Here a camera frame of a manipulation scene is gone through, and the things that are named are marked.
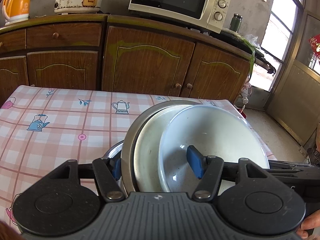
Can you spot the green leaf stalk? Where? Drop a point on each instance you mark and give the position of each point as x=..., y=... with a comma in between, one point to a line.
x=251, y=55

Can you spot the window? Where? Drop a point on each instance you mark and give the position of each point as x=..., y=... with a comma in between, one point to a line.
x=280, y=35

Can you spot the red paper decoration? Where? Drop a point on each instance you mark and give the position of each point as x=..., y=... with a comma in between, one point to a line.
x=315, y=47

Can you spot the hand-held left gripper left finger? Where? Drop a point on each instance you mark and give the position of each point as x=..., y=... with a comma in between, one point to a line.
x=116, y=168

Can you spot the clear plastic bag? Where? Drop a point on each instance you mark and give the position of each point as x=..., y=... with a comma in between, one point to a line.
x=253, y=41

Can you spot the large steel plate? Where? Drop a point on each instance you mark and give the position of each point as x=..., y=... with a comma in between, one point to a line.
x=114, y=148

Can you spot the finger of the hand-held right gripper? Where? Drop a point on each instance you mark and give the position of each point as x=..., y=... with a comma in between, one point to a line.
x=285, y=172
x=290, y=165

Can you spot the metal door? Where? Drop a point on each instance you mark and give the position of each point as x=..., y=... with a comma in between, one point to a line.
x=295, y=92

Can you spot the steel bowl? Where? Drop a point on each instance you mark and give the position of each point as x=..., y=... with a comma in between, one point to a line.
x=127, y=140

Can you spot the cream microwave oven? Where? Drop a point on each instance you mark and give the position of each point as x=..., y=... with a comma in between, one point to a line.
x=175, y=0

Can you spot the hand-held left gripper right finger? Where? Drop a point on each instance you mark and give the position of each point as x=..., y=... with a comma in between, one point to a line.
x=196, y=160

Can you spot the person's right hand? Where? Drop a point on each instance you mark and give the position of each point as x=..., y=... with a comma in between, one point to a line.
x=312, y=226

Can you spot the pink plaid tablecloth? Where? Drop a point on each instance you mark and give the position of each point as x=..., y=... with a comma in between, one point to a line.
x=62, y=130

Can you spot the orange electric kettle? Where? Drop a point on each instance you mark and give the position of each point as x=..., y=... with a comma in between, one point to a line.
x=17, y=5

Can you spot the brown two-door cabinet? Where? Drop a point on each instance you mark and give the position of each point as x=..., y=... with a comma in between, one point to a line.
x=155, y=62

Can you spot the blue floral ceramic bowl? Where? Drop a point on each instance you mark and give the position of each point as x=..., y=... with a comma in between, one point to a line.
x=212, y=135

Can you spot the green thermos bottle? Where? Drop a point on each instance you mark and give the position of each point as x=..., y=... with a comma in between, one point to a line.
x=235, y=22

